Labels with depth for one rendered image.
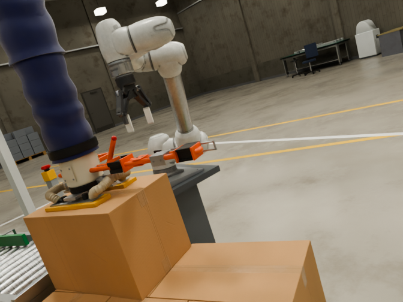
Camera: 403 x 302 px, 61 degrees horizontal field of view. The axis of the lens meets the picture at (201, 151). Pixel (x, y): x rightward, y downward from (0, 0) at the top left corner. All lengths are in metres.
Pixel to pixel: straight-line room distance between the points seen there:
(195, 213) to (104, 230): 0.96
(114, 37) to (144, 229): 0.78
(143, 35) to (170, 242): 0.91
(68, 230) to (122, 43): 0.82
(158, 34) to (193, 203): 1.24
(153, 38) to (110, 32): 0.16
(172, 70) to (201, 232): 1.08
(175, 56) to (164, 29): 0.54
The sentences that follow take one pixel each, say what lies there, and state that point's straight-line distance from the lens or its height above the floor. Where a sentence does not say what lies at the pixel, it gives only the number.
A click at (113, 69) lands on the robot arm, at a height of 1.45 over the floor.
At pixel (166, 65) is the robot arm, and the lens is 1.89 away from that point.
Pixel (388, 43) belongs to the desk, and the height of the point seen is 0.40.
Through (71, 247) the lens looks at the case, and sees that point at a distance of 1.68.
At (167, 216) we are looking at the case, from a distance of 1.63.
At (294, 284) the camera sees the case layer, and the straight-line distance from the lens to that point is 1.34.
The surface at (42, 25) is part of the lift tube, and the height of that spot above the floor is 1.71.
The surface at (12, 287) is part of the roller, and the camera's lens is 2.30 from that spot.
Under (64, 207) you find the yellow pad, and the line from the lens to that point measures 1.66.
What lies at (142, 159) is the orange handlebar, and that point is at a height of 1.08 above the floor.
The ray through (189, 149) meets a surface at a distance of 1.26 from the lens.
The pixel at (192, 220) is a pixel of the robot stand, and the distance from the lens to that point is 2.28.
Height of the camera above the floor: 1.34
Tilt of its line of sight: 12 degrees down
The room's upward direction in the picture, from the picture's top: 18 degrees counter-clockwise
